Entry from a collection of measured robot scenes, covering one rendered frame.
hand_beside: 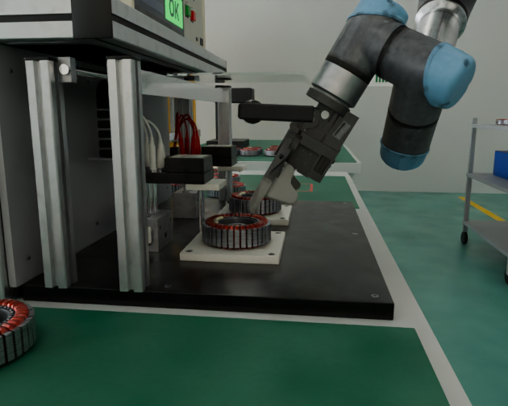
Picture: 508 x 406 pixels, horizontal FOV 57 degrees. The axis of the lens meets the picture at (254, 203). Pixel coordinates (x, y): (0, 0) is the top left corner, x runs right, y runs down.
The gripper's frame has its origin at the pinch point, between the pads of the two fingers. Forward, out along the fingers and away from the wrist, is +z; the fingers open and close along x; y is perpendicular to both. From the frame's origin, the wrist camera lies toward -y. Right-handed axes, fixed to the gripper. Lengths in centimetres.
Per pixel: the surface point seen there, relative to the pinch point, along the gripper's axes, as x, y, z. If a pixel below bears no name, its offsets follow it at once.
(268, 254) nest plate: -6.2, 6.0, 4.1
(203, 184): -2.9, -7.9, 0.8
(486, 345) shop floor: 125, 116, 31
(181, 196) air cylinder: 20.6, -13.7, 11.5
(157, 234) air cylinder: -3.6, -10.4, 11.4
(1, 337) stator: -35.7, -13.3, 15.3
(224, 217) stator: 2.4, -2.8, 5.2
